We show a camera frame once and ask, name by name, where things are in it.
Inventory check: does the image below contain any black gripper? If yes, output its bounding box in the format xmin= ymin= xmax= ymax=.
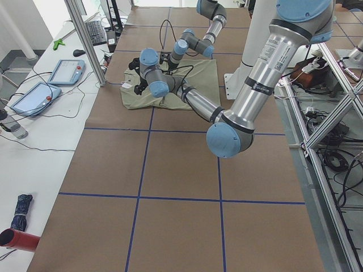
xmin=134 ymin=76 xmax=148 ymax=95
xmin=159 ymin=52 xmax=171 ymax=65

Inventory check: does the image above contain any olive green long-sleeve shirt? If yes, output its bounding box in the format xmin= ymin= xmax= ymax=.
xmin=120 ymin=59 xmax=221 ymax=110

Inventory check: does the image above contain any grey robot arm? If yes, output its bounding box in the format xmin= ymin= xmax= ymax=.
xmin=138 ymin=1 xmax=335 ymax=158
xmin=159 ymin=1 xmax=227 ymax=69

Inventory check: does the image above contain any white red hang tag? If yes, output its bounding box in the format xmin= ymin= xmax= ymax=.
xmin=121 ymin=82 xmax=133 ymax=88

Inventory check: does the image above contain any black power adapter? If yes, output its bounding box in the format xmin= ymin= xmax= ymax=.
xmin=106 ymin=30 xmax=117 ymax=46

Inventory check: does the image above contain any black computer mouse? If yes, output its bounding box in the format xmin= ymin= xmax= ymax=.
xmin=73 ymin=49 xmax=86 ymax=57

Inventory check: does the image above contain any far blue teach pendant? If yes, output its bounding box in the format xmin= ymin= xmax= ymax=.
xmin=47 ymin=59 xmax=85 ymax=86

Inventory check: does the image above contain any blue teach pendant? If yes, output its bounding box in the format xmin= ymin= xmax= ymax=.
xmin=10 ymin=82 xmax=61 ymax=116
xmin=47 ymin=59 xmax=85 ymax=86

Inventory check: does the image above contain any black keyboard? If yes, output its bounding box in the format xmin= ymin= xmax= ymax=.
xmin=85 ymin=20 xmax=107 ymax=46

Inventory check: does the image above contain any green plastic tool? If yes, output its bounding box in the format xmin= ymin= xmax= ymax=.
xmin=53 ymin=39 xmax=65 ymax=50

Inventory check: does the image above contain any near blue teach pendant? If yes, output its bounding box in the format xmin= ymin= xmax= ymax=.
xmin=10 ymin=82 xmax=61 ymax=116

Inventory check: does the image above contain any clear water bottle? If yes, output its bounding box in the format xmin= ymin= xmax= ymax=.
xmin=0 ymin=109 xmax=28 ymax=139

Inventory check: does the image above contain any red cylinder tube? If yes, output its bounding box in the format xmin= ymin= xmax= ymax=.
xmin=1 ymin=228 xmax=40 ymax=252

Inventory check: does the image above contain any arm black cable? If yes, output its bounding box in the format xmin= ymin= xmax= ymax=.
xmin=128 ymin=56 xmax=195 ymax=86
xmin=159 ymin=19 xmax=177 ymax=54

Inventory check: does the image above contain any aluminium frame post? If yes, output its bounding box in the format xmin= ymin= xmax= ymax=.
xmin=65 ymin=0 xmax=106 ymax=87

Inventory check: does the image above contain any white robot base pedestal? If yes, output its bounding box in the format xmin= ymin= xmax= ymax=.
xmin=224 ymin=0 xmax=277 ymax=100

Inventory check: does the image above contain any aluminium truss frame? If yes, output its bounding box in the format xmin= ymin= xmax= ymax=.
xmin=278 ymin=44 xmax=362 ymax=271

